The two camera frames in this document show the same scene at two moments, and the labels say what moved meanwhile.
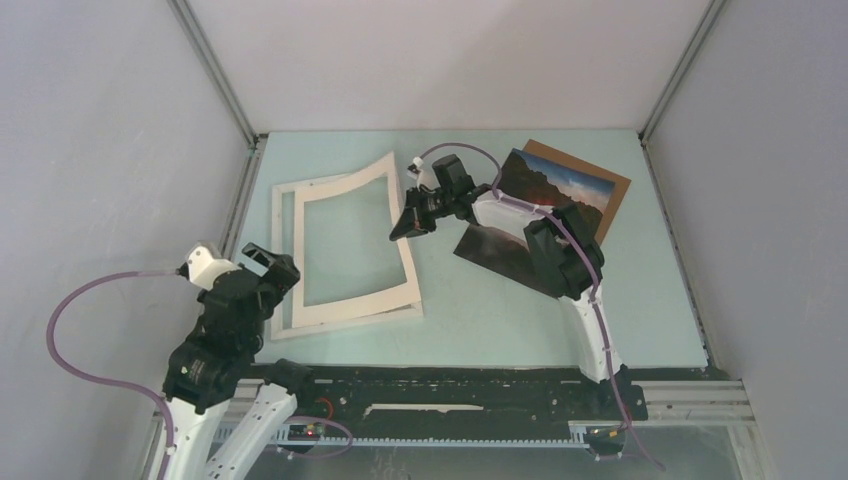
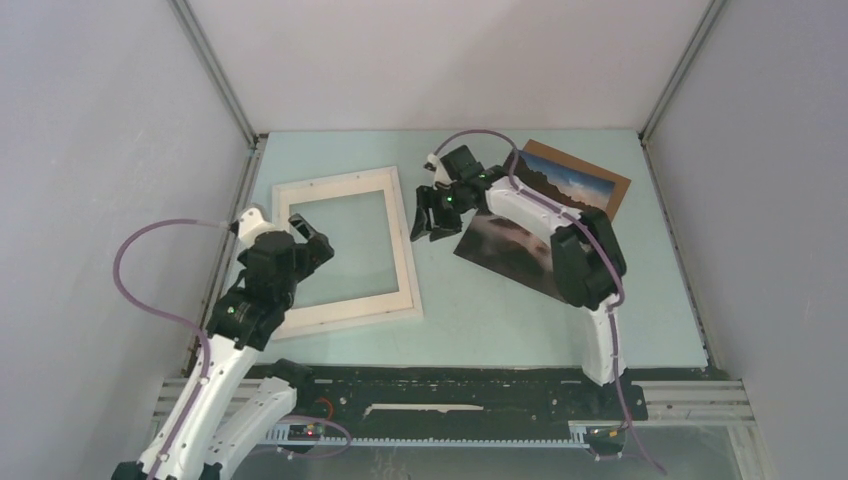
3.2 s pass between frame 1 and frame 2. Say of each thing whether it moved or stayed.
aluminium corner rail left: stayed
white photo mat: moved
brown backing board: stayed
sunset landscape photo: stayed
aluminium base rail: stayed
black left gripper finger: moved
